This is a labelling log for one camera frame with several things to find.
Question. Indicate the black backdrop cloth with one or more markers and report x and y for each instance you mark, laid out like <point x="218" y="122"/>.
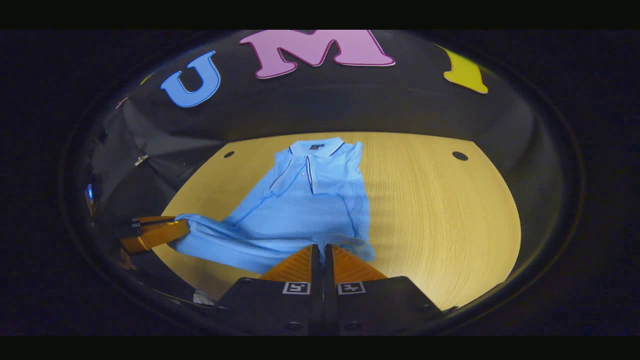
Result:
<point x="400" y="100"/>

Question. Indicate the reddish metal clip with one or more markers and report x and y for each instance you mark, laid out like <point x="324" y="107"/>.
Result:
<point x="121" y="102"/>

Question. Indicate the black table grommet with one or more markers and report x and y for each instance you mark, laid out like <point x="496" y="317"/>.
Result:
<point x="229" y="154"/>
<point x="460" y="155"/>

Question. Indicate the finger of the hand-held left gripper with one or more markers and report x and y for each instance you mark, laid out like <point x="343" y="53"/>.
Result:
<point x="145" y="220"/>
<point x="155" y="236"/>

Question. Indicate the silver metal clip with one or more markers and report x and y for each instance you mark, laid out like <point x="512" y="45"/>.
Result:
<point x="141" y="160"/>

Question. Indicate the light blue T-shirt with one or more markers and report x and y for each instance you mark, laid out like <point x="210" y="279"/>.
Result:
<point x="300" y="215"/>

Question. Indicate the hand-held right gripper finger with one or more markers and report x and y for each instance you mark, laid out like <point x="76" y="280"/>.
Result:
<point x="328" y="265"/>
<point x="316" y="265"/>

